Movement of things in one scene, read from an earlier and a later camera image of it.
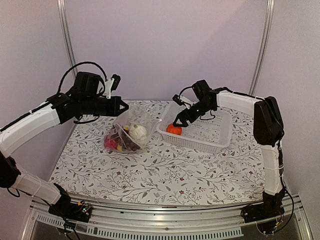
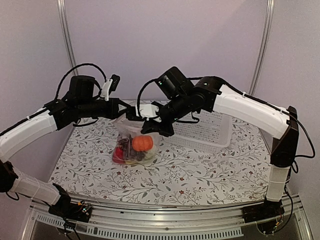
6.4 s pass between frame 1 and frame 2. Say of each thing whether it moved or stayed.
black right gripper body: moved
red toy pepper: moved
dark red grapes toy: moved
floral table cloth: stayed
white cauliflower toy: moved
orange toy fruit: moved
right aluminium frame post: stayed
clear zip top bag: moved
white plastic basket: stayed
